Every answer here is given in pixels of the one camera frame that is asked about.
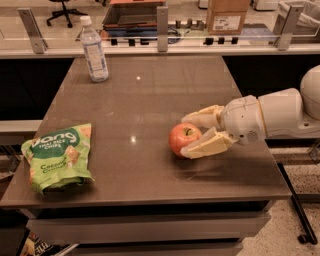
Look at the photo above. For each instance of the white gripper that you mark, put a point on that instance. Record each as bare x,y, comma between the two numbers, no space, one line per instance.
241,118

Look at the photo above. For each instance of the red apple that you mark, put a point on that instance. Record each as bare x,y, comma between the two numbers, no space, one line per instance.
182,135

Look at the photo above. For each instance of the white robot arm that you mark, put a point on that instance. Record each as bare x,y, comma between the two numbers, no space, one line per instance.
289,113

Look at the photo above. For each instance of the clear plastic water bottle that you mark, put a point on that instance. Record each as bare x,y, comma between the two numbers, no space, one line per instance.
93,51

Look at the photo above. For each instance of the upper grey drawer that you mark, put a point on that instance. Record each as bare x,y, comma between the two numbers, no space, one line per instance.
149,228

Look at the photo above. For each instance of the grey drawer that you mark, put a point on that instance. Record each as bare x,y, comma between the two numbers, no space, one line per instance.
189,249
149,228

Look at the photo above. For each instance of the cardboard box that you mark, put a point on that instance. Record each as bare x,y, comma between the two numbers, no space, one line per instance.
226,17

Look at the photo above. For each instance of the lower grey drawer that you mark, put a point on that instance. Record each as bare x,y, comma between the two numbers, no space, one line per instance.
189,249

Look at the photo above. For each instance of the black floor bar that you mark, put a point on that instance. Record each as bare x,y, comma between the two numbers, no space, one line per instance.
308,236

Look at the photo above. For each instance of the grey plastic tray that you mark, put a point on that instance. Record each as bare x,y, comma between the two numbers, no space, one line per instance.
132,13

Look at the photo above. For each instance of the green rice chips bag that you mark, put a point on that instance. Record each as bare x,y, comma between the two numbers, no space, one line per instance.
59,158

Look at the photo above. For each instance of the black office chair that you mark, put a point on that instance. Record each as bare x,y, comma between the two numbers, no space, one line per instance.
64,12

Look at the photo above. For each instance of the snack packet in drawer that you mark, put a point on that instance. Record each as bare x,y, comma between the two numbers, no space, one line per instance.
32,245

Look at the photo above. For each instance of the middle metal glass post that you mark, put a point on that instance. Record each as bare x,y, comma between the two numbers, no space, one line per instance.
162,28

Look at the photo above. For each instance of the metal glass post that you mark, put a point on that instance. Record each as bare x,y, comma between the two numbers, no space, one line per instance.
285,33
162,28
38,43

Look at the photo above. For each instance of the right metal glass post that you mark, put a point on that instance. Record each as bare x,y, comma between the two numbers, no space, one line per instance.
285,33

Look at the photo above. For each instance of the left metal glass post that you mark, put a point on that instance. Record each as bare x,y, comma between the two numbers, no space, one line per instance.
38,43

